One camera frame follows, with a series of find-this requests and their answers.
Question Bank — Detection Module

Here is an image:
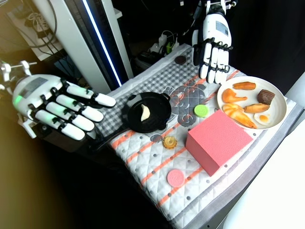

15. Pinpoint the black power adapter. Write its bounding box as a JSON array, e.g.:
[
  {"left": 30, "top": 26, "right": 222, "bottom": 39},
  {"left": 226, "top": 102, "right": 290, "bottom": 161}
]
[{"left": 138, "top": 50, "right": 165, "bottom": 63}]

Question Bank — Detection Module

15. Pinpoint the white column with blue light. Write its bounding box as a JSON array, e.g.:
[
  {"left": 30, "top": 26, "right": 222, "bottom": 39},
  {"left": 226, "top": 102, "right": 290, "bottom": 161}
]
[{"left": 32, "top": 0, "right": 134, "bottom": 98}]

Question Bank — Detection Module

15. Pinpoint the orange-brown toy sausage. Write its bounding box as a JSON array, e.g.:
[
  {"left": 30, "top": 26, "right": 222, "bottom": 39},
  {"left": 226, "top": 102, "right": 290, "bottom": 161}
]
[{"left": 232, "top": 81, "right": 257, "bottom": 90}]

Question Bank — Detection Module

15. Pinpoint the yellow toy butter cookie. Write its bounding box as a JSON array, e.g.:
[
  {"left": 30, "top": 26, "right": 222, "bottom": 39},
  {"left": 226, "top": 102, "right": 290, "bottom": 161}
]
[{"left": 162, "top": 135, "right": 178, "bottom": 150}]

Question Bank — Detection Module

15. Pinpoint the toy fried egg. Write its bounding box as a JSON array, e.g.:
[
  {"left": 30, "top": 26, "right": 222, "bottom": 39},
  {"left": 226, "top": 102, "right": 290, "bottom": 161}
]
[{"left": 253, "top": 112, "right": 271, "bottom": 125}]

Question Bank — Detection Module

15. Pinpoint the pink round toy cookie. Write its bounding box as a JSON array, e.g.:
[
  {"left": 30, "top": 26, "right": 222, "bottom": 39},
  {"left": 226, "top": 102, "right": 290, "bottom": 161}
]
[{"left": 166, "top": 168, "right": 185, "bottom": 187}]

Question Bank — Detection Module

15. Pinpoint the white toy dumpling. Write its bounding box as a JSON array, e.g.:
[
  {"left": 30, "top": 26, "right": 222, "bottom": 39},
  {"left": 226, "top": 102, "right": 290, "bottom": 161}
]
[{"left": 140, "top": 104, "right": 151, "bottom": 122}]

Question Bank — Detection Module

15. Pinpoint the red cube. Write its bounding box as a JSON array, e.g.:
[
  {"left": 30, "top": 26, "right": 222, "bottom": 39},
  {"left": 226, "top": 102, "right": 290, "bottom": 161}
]
[{"left": 185, "top": 109, "right": 254, "bottom": 177}]

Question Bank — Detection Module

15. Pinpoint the cream round plate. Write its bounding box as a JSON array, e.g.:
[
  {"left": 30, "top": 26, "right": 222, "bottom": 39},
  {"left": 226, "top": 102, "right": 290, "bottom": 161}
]
[{"left": 216, "top": 75, "right": 288, "bottom": 130}]

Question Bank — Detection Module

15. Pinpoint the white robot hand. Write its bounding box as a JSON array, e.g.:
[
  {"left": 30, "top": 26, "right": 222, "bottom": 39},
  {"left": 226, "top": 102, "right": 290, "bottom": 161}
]
[
  {"left": 12, "top": 74, "right": 117, "bottom": 142},
  {"left": 192, "top": 10, "right": 234, "bottom": 84}
]

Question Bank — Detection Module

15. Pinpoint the black cable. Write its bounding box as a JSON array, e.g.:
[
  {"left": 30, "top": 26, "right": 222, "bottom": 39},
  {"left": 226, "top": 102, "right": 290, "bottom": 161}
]
[{"left": 28, "top": 0, "right": 59, "bottom": 48}]

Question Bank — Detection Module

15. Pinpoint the black frying pan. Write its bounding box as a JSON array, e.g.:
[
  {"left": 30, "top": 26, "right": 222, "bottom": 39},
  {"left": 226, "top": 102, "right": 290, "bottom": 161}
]
[{"left": 104, "top": 92, "right": 173, "bottom": 145}]

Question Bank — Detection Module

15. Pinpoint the white power strip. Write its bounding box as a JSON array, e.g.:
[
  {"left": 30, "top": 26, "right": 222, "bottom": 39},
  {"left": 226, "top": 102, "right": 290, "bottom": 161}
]
[{"left": 149, "top": 42, "right": 179, "bottom": 53}]

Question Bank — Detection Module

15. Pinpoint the brown toy bread piece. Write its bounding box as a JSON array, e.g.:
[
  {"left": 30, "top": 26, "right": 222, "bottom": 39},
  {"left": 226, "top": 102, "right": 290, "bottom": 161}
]
[{"left": 244, "top": 103, "right": 270, "bottom": 114}]

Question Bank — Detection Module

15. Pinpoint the large orange toy shrimp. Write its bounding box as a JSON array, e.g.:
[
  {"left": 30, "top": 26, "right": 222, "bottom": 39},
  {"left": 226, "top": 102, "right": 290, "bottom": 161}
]
[{"left": 223, "top": 103, "right": 258, "bottom": 129}]

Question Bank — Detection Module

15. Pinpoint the green round toy cookie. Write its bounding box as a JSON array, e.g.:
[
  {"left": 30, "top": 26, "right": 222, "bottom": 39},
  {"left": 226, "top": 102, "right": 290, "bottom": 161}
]
[{"left": 193, "top": 104, "right": 210, "bottom": 118}]

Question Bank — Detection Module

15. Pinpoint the brown toy chocolate piece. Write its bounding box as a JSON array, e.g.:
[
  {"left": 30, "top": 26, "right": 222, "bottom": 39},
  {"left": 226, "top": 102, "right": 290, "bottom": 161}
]
[{"left": 257, "top": 89, "right": 276, "bottom": 105}]

